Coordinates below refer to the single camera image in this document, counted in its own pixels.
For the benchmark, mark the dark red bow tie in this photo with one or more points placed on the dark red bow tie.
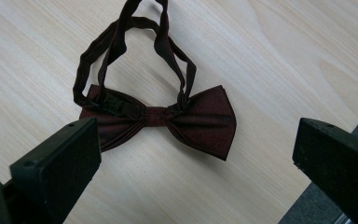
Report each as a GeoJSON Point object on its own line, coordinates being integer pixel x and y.
{"type": "Point", "coordinates": [199, 124]}

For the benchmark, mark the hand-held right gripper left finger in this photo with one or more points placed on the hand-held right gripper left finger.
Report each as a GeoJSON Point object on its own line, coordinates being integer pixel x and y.
{"type": "Point", "coordinates": [56, 168]}

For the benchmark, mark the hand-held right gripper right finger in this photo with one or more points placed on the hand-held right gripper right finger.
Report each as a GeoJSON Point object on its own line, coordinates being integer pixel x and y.
{"type": "Point", "coordinates": [338, 161]}

